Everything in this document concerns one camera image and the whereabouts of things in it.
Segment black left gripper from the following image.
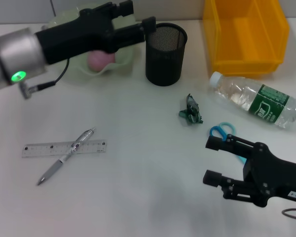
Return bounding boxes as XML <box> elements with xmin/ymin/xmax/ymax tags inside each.
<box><xmin>36</xmin><ymin>0</ymin><xmax>156</xmax><ymax>66</ymax></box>

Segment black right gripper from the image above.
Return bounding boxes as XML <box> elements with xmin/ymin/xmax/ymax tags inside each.
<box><xmin>202</xmin><ymin>134</ymin><xmax>296</xmax><ymax>207</ymax></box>

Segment pink peach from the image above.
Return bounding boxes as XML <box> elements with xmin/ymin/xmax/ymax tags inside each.
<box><xmin>87</xmin><ymin>50</ymin><xmax>115</xmax><ymax>73</ymax></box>

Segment green plastic wrapper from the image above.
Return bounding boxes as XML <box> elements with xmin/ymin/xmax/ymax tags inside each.
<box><xmin>178</xmin><ymin>93</ymin><xmax>204</xmax><ymax>125</ymax></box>

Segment clear green-label water bottle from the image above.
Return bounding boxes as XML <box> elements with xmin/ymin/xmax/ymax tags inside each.
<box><xmin>208</xmin><ymin>71</ymin><xmax>296</xmax><ymax>130</ymax></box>

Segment blue scissors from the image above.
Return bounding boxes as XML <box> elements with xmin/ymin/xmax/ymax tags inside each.
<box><xmin>209</xmin><ymin>121</ymin><xmax>248</xmax><ymax>163</ymax></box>

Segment translucent green fruit plate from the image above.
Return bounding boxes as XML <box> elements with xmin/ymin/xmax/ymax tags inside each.
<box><xmin>43</xmin><ymin>6</ymin><xmax>142</xmax><ymax>77</ymax></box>

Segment black mesh pen holder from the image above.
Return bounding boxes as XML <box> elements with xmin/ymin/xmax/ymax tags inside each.
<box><xmin>145</xmin><ymin>22</ymin><xmax>188</xmax><ymax>87</ymax></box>

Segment clear plastic ruler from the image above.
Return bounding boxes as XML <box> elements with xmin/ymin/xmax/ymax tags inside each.
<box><xmin>21</xmin><ymin>139</ymin><xmax>108</xmax><ymax>158</ymax></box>

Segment grey ballpoint pen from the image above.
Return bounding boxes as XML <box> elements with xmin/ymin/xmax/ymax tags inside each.
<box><xmin>37</xmin><ymin>126</ymin><xmax>97</xmax><ymax>186</ymax></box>

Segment yellow plastic bin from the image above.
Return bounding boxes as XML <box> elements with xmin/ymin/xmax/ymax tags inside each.
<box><xmin>202</xmin><ymin>0</ymin><xmax>291</xmax><ymax>76</ymax></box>

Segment grey right gripper cable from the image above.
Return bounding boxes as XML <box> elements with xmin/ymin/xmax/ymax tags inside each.
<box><xmin>281</xmin><ymin>207</ymin><xmax>296</xmax><ymax>221</ymax></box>

